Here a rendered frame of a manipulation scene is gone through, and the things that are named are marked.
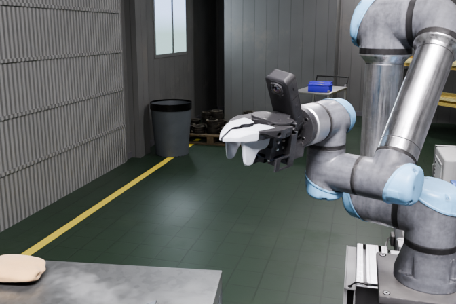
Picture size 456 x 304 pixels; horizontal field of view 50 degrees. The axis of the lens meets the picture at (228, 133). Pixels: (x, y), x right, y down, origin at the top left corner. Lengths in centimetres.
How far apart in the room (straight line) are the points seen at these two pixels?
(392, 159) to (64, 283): 75
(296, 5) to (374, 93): 704
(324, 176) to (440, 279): 39
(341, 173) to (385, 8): 40
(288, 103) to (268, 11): 744
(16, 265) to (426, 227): 91
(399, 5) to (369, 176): 40
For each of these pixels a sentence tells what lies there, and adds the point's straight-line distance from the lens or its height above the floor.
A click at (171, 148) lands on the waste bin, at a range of 626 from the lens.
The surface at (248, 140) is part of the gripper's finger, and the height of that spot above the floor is 145.
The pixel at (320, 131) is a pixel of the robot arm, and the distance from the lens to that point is 87.
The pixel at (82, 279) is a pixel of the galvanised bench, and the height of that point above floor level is 105.
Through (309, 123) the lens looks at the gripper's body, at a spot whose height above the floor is 145.
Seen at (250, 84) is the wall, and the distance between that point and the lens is 832.
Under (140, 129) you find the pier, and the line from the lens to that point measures 626.
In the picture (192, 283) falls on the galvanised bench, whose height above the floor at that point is 105.
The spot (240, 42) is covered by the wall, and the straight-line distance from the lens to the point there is 831.
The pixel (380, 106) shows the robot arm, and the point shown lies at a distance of 115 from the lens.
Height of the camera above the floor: 160
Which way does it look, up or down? 12 degrees down
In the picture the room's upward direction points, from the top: straight up
